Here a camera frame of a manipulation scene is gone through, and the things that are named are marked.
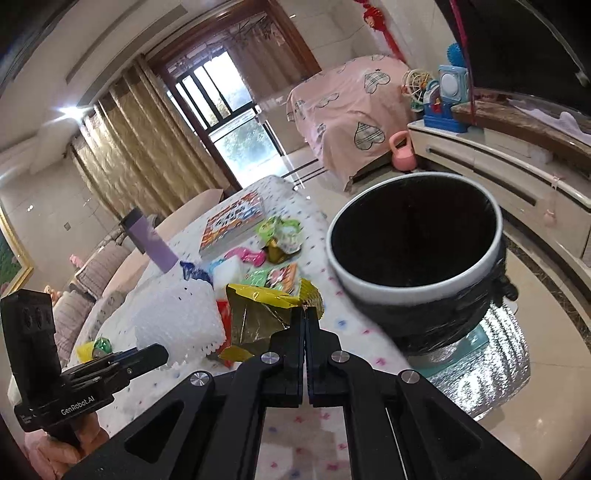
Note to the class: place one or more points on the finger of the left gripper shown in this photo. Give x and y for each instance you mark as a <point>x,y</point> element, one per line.
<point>137,362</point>

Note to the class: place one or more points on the pink stick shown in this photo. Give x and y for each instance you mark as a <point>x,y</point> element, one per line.
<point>465,52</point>

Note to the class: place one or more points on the left hand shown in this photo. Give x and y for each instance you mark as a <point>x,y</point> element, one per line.
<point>51,459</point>

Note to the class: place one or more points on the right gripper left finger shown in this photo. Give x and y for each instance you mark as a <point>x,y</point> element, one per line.
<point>207,427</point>

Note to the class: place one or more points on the purple water bottle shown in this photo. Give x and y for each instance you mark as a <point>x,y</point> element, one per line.
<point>147,240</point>

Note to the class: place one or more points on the striped pink cushion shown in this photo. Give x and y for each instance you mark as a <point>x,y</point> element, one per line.
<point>96,273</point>

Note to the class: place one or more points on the white TV cabinet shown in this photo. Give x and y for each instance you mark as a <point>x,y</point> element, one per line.
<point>538,168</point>

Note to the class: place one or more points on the blue toy machine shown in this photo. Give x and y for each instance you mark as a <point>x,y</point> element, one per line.
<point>449,89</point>

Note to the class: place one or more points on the pink sofa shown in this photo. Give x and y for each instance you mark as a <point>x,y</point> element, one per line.
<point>78,316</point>

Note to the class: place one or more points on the yellow gold snack wrapper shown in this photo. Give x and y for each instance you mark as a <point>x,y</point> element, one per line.
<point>257,313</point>

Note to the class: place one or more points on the pink kettlebell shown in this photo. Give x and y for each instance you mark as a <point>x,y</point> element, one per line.
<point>403,155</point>

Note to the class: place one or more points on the pink heart cover furniture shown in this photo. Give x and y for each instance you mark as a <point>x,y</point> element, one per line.
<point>347,115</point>

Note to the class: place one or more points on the colourful wire ball toy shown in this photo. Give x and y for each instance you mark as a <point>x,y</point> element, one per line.
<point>414,87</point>

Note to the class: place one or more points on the silver foil floor mat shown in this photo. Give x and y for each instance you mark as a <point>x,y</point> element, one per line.
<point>484,369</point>

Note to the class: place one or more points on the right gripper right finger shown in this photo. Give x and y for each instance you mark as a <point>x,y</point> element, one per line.
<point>400,426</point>

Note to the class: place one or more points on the red Chinese knot decoration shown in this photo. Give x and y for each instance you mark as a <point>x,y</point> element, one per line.
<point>375,19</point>

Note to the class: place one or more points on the red white box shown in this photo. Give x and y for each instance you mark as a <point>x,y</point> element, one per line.
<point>225,312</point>

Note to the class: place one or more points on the colourful children's book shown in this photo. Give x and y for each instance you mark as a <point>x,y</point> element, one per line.
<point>225,226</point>

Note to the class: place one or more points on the gold curtain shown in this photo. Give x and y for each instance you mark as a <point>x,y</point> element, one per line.
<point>135,150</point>

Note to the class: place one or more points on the pink plastic wrapper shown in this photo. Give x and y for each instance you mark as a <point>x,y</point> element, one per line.
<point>255,258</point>

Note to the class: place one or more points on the black white trash bin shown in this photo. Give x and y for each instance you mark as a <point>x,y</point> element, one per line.
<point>423,256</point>

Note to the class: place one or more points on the blue plastic bag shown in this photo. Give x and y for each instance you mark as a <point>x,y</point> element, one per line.
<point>190,271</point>

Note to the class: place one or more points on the green snack wrapper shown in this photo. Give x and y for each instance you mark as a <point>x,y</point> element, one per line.
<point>281,238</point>

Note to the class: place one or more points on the green red small box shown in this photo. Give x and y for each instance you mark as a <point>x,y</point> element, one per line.
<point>284,278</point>

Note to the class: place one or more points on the white foam block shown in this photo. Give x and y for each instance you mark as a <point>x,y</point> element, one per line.
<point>229,271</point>

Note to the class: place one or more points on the blue spiky ball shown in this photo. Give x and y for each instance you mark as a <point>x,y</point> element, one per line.
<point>455,56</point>

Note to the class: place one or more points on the black television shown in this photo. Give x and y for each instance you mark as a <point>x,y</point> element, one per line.
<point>539,48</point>

